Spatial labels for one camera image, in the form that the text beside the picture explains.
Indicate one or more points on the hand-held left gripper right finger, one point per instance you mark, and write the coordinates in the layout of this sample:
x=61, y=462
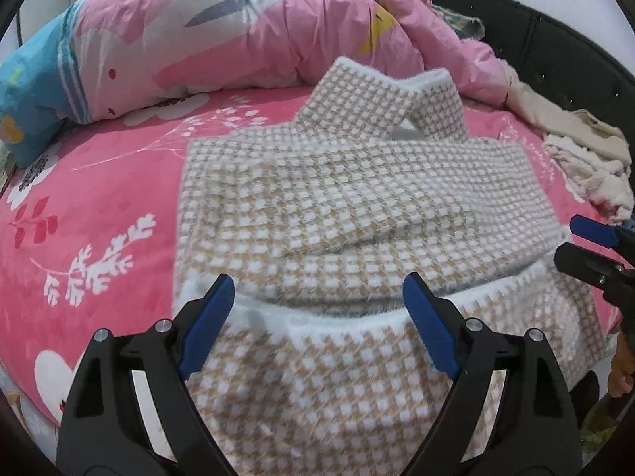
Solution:
x=429, y=322

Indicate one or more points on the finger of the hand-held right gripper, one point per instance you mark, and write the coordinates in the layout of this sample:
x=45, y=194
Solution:
x=590, y=228
x=578, y=258

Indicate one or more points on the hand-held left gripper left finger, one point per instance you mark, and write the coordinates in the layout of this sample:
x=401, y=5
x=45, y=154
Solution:
x=208, y=322

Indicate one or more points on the beige white checked sweater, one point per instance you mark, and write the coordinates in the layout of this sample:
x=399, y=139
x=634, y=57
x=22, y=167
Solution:
x=347, y=208

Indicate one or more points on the person's right hand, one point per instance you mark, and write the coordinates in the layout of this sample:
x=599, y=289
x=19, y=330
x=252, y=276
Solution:
x=619, y=367

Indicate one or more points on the white fluffy garment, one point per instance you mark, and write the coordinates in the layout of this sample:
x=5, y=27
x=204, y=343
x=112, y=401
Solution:
x=595, y=178

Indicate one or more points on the cream garment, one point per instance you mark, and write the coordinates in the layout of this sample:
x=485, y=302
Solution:
x=545, y=109

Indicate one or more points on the pink floral bedsheet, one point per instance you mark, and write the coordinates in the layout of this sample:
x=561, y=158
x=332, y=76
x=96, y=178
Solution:
x=99, y=198

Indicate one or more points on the black padded headboard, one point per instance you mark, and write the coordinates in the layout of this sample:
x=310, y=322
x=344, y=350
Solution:
x=570, y=59

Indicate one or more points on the green plaid cloth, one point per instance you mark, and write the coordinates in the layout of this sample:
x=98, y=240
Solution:
x=466, y=22

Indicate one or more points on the green patterned cloth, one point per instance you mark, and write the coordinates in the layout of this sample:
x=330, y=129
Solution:
x=6, y=168

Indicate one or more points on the pink floral duvet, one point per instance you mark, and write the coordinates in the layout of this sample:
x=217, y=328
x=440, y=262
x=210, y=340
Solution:
x=248, y=44

